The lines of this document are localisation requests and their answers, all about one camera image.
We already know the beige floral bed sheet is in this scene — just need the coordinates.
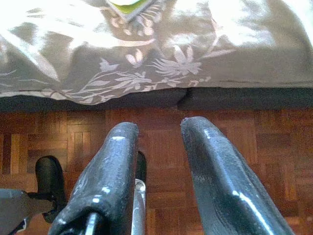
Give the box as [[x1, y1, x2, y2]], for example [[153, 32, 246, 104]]
[[0, 0, 313, 106]]

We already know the silver right robot leg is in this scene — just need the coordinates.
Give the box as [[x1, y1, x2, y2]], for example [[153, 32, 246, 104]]
[[131, 178, 147, 235]]

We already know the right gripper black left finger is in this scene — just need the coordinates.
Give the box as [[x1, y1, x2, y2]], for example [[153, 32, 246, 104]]
[[48, 122, 140, 235]]

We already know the dark grey bed base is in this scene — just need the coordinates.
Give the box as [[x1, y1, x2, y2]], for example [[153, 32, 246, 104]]
[[0, 87, 313, 114]]

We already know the black left robot foot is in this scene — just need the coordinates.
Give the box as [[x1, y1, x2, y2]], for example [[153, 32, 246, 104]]
[[35, 156, 67, 223]]

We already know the black right robot foot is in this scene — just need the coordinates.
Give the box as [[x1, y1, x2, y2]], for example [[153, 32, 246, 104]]
[[136, 150, 147, 183]]

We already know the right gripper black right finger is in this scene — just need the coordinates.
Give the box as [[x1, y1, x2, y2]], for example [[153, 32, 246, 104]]
[[179, 117, 297, 235]]

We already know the green white flat box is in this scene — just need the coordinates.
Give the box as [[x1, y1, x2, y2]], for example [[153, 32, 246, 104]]
[[105, 0, 158, 22]]

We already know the black robot foot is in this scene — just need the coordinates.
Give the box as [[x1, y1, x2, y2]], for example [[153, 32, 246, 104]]
[[35, 156, 67, 223], [136, 150, 147, 183]]

